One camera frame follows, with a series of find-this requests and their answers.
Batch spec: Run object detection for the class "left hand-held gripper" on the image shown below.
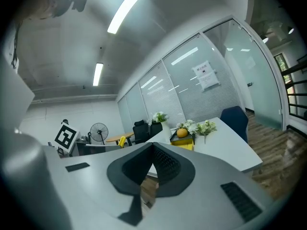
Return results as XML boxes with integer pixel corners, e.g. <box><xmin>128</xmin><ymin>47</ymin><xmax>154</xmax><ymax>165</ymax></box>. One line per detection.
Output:
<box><xmin>54</xmin><ymin>122</ymin><xmax>120</xmax><ymax>157</ymax></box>

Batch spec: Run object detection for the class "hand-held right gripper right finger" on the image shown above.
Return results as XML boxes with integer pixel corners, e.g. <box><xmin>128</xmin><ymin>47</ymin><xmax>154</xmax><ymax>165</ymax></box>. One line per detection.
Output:
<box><xmin>148</xmin><ymin>142</ymin><xmax>274</xmax><ymax>230</ymax></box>

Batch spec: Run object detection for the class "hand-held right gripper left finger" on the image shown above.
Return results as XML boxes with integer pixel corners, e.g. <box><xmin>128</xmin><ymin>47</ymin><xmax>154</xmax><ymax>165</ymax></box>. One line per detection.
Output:
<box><xmin>43</xmin><ymin>142</ymin><xmax>154</xmax><ymax>230</ymax></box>

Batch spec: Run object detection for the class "yellow translucent tray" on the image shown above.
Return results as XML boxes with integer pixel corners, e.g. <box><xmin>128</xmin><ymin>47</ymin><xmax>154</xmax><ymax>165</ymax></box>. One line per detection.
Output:
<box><xmin>169</xmin><ymin>138</ymin><xmax>195</xmax><ymax>151</ymax></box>

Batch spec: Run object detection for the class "dark grey tray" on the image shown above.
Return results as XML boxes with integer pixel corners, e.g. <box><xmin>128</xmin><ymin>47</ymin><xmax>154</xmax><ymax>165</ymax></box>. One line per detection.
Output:
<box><xmin>170</xmin><ymin>131</ymin><xmax>196</xmax><ymax>142</ymax></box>

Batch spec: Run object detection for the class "black standing fan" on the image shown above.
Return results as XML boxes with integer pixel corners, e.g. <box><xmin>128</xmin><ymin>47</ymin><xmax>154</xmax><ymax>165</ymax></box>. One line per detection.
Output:
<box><xmin>87</xmin><ymin>122</ymin><xmax>108</xmax><ymax>146</ymax></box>

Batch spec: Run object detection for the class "round wooden side table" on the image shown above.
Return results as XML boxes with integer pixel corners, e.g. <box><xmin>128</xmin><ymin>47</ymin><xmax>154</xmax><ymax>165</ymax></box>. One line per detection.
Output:
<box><xmin>106</xmin><ymin>132</ymin><xmax>135</xmax><ymax>145</ymax></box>

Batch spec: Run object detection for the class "white ceramic vase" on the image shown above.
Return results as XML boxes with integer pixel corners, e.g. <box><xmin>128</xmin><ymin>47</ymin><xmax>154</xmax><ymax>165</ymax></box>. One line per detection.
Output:
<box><xmin>160</xmin><ymin>120</ymin><xmax>173</xmax><ymax>144</ymax></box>

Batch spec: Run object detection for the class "black mesh office chair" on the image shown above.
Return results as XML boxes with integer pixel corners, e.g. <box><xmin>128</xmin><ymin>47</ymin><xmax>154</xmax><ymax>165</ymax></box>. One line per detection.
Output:
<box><xmin>149</xmin><ymin>123</ymin><xmax>164</xmax><ymax>139</ymax></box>
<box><xmin>132</xmin><ymin>119</ymin><xmax>151</xmax><ymax>145</ymax></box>

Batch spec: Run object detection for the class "white and green flower bouquet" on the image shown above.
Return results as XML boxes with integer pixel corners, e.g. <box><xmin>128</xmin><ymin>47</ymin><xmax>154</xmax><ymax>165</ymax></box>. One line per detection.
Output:
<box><xmin>176</xmin><ymin>119</ymin><xmax>199</xmax><ymax>136</ymax></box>

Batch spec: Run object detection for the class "pale yellow flower bouquet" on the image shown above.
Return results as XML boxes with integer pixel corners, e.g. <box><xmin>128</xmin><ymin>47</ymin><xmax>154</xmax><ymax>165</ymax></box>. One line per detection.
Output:
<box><xmin>195</xmin><ymin>120</ymin><xmax>218</xmax><ymax>145</ymax></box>

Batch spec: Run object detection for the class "white and blue flower bouquet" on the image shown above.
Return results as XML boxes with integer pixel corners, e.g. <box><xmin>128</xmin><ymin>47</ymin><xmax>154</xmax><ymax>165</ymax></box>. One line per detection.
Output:
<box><xmin>151</xmin><ymin>111</ymin><xmax>170</xmax><ymax>125</ymax></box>

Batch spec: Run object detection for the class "ceiling light strip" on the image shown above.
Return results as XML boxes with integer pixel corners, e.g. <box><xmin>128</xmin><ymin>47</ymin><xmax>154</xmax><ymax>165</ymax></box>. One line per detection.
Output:
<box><xmin>93</xmin><ymin>62</ymin><xmax>104</xmax><ymax>87</ymax></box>
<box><xmin>107</xmin><ymin>0</ymin><xmax>153</xmax><ymax>35</ymax></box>

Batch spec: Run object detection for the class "blue upholstered chair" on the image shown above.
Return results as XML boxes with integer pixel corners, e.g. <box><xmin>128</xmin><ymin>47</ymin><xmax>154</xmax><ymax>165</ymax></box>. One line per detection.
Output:
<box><xmin>220</xmin><ymin>105</ymin><xmax>249</xmax><ymax>144</ymax></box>

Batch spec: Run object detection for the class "white paper notice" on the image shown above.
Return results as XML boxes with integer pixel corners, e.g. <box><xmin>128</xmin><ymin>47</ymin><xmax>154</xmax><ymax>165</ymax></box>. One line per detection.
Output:
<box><xmin>191</xmin><ymin>60</ymin><xmax>220</xmax><ymax>92</ymax></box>

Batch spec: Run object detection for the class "person's white shirt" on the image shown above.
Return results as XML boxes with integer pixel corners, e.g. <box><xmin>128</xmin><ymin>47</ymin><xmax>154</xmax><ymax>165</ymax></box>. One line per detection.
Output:
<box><xmin>0</xmin><ymin>54</ymin><xmax>35</xmax><ymax>135</ymax></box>

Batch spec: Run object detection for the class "frosted glass door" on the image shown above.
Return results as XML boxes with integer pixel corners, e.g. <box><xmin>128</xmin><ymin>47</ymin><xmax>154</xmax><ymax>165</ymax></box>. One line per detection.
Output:
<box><xmin>203</xmin><ymin>19</ymin><xmax>283</xmax><ymax>131</ymax></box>

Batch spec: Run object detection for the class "black metal railing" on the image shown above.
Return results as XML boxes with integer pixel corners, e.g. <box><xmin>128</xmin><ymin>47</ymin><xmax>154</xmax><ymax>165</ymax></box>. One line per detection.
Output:
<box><xmin>280</xmin><ymin>54</ymin><xmax>307</xmax><ymax>127</ymax></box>

